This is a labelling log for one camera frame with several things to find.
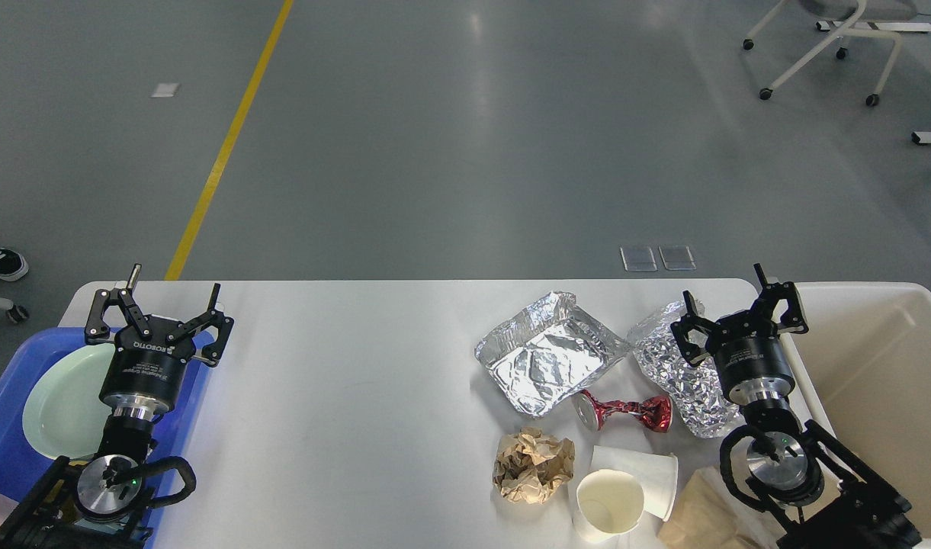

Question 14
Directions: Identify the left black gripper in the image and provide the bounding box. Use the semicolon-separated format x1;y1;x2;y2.
84;264;235;420

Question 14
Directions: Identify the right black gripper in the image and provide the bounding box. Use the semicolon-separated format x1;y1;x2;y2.
670;263;809;404

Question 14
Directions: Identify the aluminium foil sheet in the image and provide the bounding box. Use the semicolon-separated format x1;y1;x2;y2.
627;301;743;440

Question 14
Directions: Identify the mint green plate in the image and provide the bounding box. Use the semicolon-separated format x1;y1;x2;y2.
22;343;114;459

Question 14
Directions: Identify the brown paper bag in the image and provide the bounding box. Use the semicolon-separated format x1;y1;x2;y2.
657;467;767;548

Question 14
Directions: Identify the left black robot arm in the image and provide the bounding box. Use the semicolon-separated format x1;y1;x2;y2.
0;265;235;548

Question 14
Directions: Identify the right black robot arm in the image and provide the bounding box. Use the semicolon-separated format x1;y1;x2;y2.
670;265;922;548

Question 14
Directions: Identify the right floor plate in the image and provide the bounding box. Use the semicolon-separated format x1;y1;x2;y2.
658;246;698;271

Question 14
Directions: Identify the floor plate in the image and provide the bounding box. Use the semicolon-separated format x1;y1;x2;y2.
658;246;698;271
621;246;658;272

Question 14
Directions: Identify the crushed red can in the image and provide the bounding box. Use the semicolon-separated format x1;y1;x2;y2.
572;390;673;433

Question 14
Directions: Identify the left floor plate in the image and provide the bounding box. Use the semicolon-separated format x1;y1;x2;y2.
621;246;658;272

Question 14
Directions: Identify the beige plastic bin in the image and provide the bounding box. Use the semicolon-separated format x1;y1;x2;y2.
785;282;931;548

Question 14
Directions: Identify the white furniture leg with caster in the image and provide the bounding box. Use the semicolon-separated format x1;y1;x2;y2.
0;297;30;324

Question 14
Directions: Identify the lying white paper cup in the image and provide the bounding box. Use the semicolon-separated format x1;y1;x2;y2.
591;445;680;522

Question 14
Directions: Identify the square aluminium foil tray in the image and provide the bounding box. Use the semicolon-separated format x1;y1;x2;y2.
474;291;631;419

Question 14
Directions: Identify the white floor label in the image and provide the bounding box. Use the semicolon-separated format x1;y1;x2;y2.
150;82;180;98

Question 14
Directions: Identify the crumpled brown paper ball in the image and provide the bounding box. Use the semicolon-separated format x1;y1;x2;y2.
493;427;576;505

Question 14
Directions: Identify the white rolling chair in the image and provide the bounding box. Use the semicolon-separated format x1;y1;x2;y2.
759;1;917;108

